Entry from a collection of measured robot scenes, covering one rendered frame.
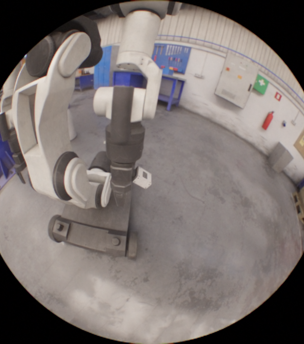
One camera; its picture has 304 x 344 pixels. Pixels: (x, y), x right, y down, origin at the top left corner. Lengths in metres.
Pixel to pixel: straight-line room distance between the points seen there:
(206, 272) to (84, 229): 0.91
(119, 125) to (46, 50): 0.25
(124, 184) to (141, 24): 0.34
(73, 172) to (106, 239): 0.47
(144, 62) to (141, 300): 1.05
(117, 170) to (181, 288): 0.89
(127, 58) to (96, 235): 0.73
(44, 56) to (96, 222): 0.76
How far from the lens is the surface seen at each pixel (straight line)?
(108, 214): 0.75
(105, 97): 0.23
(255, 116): 3.60
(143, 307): 0.96
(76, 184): 0.32
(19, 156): 0.53
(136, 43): 0.24
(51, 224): 0.85
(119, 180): 0.29
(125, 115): 0.19
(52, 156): 0.31
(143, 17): 0.27
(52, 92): 0.26
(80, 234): 0.74
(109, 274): 0.89
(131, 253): 0.68
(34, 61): 0.35
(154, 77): 0.22
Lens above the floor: 0.86
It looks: 48 degrees down
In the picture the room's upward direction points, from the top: 13 degrees clockwise
